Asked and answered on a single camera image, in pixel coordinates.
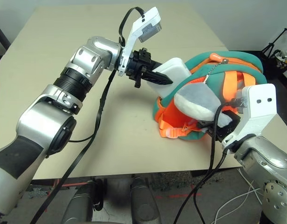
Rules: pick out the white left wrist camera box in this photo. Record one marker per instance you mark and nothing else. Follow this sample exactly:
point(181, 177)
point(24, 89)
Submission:
point(143, 25)

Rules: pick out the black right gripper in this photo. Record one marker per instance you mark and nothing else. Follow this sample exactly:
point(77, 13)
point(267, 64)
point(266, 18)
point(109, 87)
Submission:
point(228, 127)

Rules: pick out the grey left robot leg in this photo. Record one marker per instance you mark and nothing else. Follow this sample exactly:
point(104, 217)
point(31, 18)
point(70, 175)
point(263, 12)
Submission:
point(83, 203)

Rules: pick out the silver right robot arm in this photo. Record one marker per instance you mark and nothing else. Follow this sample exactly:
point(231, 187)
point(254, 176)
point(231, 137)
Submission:
point(271, 168)

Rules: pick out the grey robot leg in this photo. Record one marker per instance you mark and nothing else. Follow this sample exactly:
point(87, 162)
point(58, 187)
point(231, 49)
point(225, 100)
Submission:
point(83, 203)
point(143, 200)

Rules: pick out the white pencil case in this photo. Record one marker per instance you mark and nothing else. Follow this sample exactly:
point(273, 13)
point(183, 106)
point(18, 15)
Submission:
point(173, 70)

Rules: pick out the teal and orange backpack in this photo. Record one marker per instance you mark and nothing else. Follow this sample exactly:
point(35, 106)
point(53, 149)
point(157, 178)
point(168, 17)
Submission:
point(236, 67)

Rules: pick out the black tripod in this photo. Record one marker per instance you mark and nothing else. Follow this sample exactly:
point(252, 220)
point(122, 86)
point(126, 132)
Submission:
point(274, 46)

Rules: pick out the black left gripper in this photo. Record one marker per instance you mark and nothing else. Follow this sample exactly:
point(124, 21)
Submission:
point(138, 63)

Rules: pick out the grey white plush shark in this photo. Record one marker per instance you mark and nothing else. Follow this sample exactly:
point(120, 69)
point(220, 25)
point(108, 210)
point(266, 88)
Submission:
point(197, 102)

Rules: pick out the grey right robot leg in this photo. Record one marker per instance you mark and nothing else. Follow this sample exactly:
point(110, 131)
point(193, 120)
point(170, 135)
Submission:
point(143, 200)

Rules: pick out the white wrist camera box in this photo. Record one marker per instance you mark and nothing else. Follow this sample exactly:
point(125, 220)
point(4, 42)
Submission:
point(143, 25)
point(257, 109)

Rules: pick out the black framed side table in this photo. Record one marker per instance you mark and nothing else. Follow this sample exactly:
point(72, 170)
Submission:
point(1, 35)

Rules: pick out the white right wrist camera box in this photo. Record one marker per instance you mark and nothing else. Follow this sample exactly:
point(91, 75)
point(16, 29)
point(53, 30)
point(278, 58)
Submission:
point(257, 109)

